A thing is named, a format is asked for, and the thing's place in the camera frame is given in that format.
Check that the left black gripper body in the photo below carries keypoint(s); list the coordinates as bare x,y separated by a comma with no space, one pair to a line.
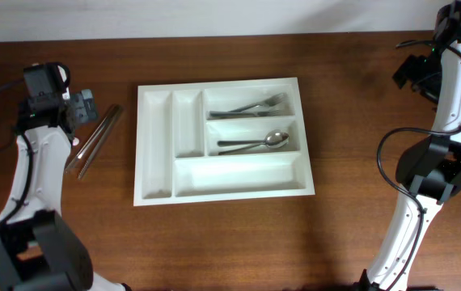
76,111

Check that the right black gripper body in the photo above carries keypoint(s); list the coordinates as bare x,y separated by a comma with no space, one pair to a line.
407,73

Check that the steel kitchen tongs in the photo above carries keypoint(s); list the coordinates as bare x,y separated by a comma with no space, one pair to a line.
95,141

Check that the steel fork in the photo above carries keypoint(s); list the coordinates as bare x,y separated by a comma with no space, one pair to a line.
222,115
269,102

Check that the steel spoon pointing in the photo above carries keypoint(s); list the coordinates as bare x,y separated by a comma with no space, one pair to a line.
274,139

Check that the steel spoon pointing down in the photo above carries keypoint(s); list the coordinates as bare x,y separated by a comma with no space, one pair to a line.
248,147

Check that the left black arm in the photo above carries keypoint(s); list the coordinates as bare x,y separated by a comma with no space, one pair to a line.
38,250

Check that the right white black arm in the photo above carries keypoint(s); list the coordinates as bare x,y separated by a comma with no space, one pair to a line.
428,173

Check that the white plastic cutlery tray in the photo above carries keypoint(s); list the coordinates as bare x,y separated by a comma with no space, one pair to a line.
176,158

